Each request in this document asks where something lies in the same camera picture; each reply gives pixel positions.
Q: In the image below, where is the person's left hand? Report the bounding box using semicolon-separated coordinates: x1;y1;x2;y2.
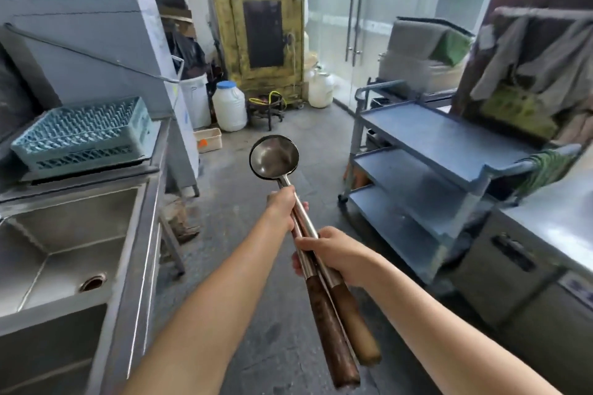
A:
266;185;310;233

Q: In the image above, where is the yellow cable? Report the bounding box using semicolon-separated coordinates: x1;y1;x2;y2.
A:
248;90;288;107

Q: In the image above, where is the brown wooden block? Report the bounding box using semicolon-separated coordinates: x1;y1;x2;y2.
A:
159;195;201;244

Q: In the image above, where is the yellow-green ornate cabinet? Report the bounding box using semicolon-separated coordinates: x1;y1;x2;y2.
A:
203;0;308;102

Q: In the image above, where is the person's right forearm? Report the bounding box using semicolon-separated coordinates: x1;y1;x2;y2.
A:
361;256;561;395

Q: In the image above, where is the white plastic bucket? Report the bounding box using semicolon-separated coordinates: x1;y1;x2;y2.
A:
178;73;212;130

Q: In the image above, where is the steel ladle brown wooden handle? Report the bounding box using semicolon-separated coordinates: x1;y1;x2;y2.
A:
277;177;383;368

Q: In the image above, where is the green bag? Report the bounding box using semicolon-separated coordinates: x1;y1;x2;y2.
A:
429;30;473;68

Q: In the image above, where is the steel ladle dark wooden handle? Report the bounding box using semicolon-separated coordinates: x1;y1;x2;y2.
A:
249;134;361;389

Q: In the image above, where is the steel undercounter cabinet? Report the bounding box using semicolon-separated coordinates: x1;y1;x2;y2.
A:
452;207;593;395

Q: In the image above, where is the white hanging cloth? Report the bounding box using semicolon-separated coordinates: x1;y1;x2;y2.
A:
470;15;593;115

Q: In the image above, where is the yellow paper sticker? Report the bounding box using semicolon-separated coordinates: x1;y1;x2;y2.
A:
479;84;560;141

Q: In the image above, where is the white jug with blue lid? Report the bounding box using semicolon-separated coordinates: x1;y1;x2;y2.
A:
212;80;248;133

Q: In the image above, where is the person's left forearm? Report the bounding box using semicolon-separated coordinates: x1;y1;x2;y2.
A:
120;209;297;395

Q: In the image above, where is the grey container with dark rim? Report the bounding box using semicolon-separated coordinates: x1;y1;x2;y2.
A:
387;16;476;62

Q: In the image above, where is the steel door handle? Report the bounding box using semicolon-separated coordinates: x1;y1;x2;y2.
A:
345;0;360;62
353;0;371;68

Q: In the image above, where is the steel hood dishwasher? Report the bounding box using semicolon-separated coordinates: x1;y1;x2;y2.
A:
0;0;201;199

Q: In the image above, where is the small box with orange mark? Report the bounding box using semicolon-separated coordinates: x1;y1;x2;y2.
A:
194;127;223;154

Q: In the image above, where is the grey plastic utility cart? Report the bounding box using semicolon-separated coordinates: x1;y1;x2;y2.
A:
338;80;584;287

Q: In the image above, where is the white plastic tub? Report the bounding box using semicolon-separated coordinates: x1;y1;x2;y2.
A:
377;51;466;94

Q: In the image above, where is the black metal stand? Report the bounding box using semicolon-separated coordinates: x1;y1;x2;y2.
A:
246;91;287;131

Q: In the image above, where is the dark green cloth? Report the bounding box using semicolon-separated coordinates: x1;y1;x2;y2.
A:
514;149;578;199

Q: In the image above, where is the black plastic bag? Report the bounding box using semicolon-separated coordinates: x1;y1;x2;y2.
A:
166;31;208;81

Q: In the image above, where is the stainless steel sink unit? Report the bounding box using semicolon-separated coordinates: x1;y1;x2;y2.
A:
0;119;170;395

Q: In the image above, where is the white plastic jug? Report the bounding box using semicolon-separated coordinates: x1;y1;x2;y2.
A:
307;67;335;109

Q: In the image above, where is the blue dish rack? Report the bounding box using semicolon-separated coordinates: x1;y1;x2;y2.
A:
10;96;154;173

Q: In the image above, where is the person's right hand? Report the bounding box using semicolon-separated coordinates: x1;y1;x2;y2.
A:
292;227;385;289

